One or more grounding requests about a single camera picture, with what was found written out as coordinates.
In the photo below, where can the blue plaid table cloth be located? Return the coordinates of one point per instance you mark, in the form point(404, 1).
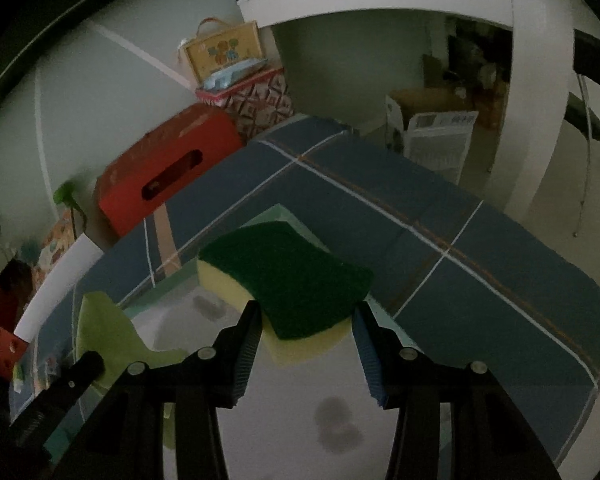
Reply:
point(461, 278)

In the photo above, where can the yellow green scrub sponge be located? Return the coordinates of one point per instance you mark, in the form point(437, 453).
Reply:
point(306, 293)

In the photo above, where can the shallow teal cardboard tray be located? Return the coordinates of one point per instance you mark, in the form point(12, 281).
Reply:
point(270, 397)

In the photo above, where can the green toy dumbbell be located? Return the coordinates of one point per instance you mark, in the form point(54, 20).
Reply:
point(64, 195)

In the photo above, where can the orange toy box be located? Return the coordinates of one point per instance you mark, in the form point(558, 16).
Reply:
point(54, 246)

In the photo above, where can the patterned gift box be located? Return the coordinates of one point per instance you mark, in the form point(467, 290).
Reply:
point(256, 103)

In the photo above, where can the white curved desk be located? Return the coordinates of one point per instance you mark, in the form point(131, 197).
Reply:
point(540, 45)

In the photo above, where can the yellow green cloth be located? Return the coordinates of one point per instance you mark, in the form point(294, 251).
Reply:
point(104, 328)

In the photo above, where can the white cardboard box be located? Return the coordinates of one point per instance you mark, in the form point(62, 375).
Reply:
point(432, 127)

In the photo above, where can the beige gift bag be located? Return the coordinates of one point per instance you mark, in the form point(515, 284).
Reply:
point(217, 44)

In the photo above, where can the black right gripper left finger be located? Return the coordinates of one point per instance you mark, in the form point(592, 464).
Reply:
point(122, 439)

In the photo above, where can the white foam board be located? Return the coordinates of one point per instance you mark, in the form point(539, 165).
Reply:
point(72, 266)

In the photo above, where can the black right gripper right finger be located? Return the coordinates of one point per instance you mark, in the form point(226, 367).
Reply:
point(490, 438)

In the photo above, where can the red cardboard box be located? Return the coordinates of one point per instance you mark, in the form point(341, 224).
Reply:
point(163, 162)

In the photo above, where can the red handbag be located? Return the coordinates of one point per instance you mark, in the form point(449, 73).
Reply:
point(15, 292)

